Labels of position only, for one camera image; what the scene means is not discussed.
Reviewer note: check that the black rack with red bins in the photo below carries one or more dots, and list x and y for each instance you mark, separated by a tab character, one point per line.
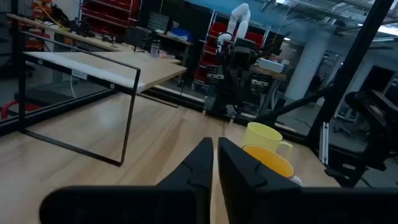
38	18

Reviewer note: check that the red curved pipe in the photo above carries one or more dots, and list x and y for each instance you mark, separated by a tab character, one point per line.
7	107

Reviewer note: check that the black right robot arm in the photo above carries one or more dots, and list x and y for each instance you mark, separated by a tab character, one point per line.
373	124

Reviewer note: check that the pale yellow mug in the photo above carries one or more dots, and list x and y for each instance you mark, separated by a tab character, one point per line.
261	135

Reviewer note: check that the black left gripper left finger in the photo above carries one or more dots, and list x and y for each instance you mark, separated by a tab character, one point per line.
174	202

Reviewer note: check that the black frame shelf, wood top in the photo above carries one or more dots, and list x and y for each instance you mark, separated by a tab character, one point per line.
124	67

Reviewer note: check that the white round column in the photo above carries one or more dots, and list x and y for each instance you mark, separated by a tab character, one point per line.
306	68

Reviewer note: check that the white mug with orange interior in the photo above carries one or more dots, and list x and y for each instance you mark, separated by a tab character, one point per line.
273	160

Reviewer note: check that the white box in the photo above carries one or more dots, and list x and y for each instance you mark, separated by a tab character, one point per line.
270	65

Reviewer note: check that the black upright frame post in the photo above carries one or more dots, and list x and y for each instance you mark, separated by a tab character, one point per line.
351	65

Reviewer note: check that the silver aluminium bracket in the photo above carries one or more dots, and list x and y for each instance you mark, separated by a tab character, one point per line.
324	143

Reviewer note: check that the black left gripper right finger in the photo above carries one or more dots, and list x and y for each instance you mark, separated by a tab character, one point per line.
248	193

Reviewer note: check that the red bin shelving rack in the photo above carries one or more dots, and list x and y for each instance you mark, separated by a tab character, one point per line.
109	15
217	29

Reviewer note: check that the long wooden workbench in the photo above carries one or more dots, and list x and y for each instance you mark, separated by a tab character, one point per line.
93	42

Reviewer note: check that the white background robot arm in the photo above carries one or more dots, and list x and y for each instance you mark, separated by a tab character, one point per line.
241	18

